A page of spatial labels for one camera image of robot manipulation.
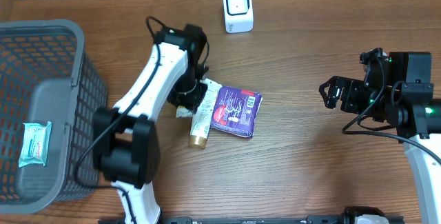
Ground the green yellow juice carton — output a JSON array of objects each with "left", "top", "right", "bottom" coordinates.
[{"left": 176, "top": 105, "right": 194, "bottom": 119}]

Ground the white Pantene tube gold cap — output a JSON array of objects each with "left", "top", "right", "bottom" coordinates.
[{"left": 189, "top": 79, "right": 222, "bottom": 150}]

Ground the purple snack package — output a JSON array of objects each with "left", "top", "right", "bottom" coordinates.
[{"left": 211, "top": 86, "right": 263, "bottom": 139}]

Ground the mint green wipes pack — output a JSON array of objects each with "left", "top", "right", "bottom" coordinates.
[{"left": 19, "top": 121, "right": 52, "bottom": 167}]

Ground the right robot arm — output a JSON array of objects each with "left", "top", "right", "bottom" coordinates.
[{"left": 318, "top": 48, "right": 440, "bottom": 223}]

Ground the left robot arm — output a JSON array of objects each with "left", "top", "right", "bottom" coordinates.
[{"left": 92, "top": 24, "right": 208, "bottom": 223}]

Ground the white barcode scanner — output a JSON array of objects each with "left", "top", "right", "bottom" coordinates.
[{"left": 223, "top": 0, "right": 254, "bottom": 34}]

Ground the grey plastic shopping basket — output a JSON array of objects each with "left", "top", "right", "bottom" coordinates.
[{"left": 1, "top": 19, "right": 107, "bottom": 214}]

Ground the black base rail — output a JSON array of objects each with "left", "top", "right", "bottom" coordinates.
[{"left": 98, "top": 205, "right": 406, "bottom": 224}]

